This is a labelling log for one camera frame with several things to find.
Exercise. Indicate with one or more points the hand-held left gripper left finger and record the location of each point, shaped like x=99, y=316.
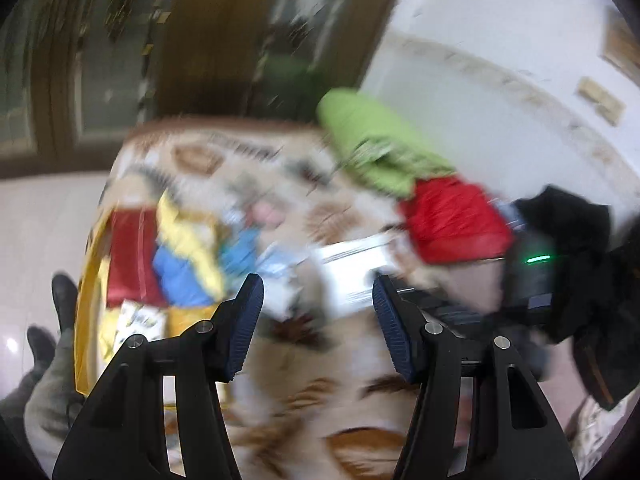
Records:
x=245, y=325

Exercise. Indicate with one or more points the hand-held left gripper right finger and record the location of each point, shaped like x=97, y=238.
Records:
x=392, y=325

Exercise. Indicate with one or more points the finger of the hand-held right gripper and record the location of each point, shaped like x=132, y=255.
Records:
x=460, y=316

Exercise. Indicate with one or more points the yellow towel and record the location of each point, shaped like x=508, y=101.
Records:
x=192, y=235

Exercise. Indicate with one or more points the person's right forearm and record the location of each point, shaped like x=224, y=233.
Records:
x=595, y=285

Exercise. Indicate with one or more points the pink soft item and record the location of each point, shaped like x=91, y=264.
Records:
x=267, y=215

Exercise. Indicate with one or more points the small white packet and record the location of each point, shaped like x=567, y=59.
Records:
x=277, y=275

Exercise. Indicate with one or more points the light blue towel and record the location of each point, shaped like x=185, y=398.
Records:
x=242, y=255

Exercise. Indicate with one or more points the red cloth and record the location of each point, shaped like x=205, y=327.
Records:
x=455, y=220

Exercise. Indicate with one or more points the green and white box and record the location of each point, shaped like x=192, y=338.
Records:
x=142, y=325

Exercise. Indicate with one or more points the green quilt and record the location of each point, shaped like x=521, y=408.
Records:
x=375, y=145

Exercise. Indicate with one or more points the person's black shoe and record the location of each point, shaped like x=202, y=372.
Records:
x=65, y=300
x=40, y=350

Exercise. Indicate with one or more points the person's grey trouser leg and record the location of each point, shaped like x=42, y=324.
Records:
x=50, y=400

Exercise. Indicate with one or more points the wooden glass door cabinet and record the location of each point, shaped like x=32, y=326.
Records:
x=210, y=35

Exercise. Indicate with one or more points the wall socket panel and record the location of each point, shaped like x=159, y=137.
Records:
x=602, y=100

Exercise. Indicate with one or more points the wall picture frame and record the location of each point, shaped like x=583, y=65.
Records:
x=625, y=45

